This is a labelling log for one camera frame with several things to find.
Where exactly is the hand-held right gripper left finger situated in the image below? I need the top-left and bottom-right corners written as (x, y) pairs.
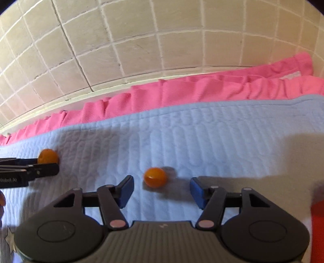
top-left (54, 175), bottom-right (134, 230)

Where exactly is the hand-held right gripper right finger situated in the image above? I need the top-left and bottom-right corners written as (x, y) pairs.
top-left (190, 177), bottom-right (270, 230)

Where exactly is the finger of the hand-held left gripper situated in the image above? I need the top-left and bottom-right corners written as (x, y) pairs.
top-left (0, 163), bottom-right (60, 181)
top-left (0, 158), bottom-right (39, 165)

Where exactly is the small orange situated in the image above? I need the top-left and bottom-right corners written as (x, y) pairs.
top-left (38, 149), bottom-right (60, 165)
top-left (144, 167), bottom-right (167, 189)

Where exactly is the person's left hand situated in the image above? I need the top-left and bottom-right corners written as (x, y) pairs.
top-left (0, 191), bottom-right (7, 218)

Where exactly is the light blue quilted mat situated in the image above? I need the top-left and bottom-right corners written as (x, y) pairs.
top-left (0, 95), bottom-right (324, 263)

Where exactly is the white printed cloth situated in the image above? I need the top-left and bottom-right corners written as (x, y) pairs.
top-left (0, 225), bottom-right (17, 263)

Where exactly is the pink cloth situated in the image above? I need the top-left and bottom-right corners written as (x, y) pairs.
top-left (0, 52), bottom-right (324, 146)

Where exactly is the red rimmed white tray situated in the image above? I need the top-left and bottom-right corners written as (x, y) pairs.
top-left (311, 188), bottom-right (324, 263)

